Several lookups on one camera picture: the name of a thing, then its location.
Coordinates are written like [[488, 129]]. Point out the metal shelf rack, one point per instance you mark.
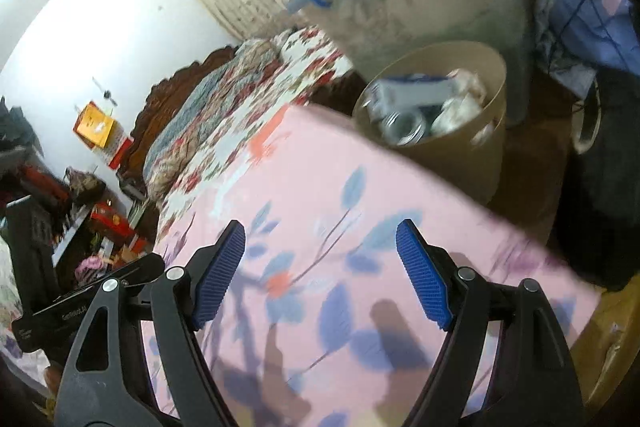
[[67, 239]]

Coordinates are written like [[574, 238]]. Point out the white printed cloth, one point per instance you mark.
[[30, 364]]

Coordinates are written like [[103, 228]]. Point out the floral quilt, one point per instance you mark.
[[200, 117]]

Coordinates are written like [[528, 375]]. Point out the white tissue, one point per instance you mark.
[[472, 82]]

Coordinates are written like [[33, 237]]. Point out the yellow wall calendar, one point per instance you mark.
[[95, 124]]

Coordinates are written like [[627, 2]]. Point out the red gift box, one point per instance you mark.
[[110, 219]]

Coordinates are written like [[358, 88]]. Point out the dark red clothes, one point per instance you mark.
[[40, 179]]

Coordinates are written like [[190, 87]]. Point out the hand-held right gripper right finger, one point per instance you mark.
[[425, 277]]

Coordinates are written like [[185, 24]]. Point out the pink knit cloth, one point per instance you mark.
[[92, 266]]

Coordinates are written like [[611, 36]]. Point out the pink floral bedsheet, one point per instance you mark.
[[325, 167]]

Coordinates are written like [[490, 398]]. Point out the beige round bin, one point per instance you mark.
[[450, 167]]

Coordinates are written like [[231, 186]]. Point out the brown patterned bag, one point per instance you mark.
[[85, 184]]

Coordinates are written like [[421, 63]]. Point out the carved wooden headboard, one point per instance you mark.
[[160, 102]]

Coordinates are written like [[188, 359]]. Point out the dark bundle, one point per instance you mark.
[[610, 207]]

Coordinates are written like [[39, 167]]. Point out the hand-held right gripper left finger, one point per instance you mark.
[[220, 272]]

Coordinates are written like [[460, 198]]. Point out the blue cloth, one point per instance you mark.
[[590, 27]]

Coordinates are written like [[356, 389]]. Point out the white red floral bedsheet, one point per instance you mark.
[[310, 57]]

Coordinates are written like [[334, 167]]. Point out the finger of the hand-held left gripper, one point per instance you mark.
[[145, 267]]

